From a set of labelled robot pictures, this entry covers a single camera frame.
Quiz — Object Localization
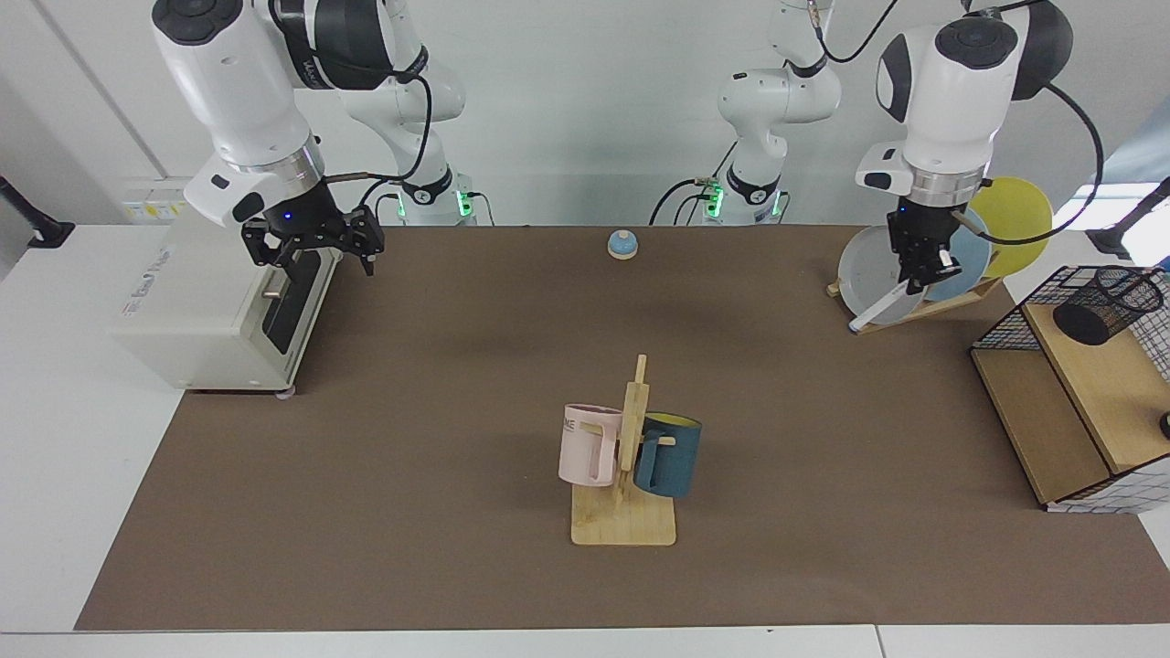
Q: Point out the wooden cup stand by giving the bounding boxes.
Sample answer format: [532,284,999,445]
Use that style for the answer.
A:
[571,355,677,547]

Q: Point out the pale toaster oven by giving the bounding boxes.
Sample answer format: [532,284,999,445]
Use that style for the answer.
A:
[110,178,346,396]

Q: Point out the white socket box yellow labels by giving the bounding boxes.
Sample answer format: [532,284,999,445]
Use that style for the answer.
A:
[122,176,202,225]

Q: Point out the black clamp mount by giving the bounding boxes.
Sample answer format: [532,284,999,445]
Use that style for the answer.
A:
[0,175,76,249]
[1088,178,1170,260]

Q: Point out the white marker with blue cap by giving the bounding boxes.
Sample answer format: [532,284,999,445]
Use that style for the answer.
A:
[848,279,910,334]

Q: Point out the black arm upper cable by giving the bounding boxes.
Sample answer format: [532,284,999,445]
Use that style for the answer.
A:
[809,0,901,65]

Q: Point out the light blue plate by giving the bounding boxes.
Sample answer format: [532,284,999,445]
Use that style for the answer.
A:
[919,206,993,302]

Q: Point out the yellow plate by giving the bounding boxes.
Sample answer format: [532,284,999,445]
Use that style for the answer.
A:
[967,176,1054,280]

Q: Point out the wire basket with wooden floor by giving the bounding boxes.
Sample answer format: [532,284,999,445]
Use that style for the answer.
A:
[969,265,1170,515]

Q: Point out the grey plate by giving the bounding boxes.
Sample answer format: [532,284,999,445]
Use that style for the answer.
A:
[837,226,931,325]

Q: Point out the brown table cloth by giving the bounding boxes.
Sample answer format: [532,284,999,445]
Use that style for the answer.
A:
[75,226,1170,631]

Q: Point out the pink cup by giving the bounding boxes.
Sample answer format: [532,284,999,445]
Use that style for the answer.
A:
[558,403,624,488]

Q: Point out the dark blue cup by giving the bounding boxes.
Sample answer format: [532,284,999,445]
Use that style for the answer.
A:
[633,413,703,499]

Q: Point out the black arm wrist cable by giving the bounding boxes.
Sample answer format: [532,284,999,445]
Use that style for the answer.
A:
[324,73,432,184]
[951,82,1105,246]

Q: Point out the black mesh pen holder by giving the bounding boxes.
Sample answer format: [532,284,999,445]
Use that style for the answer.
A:
[1053,266,1166,346]

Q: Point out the wooden plate rack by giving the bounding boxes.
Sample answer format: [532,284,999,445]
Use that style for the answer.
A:
[826,277,1004,335]

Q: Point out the black arm base cable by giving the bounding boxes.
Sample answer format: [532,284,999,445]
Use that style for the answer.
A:
[359,176,403,227]
[649,137,739,227]

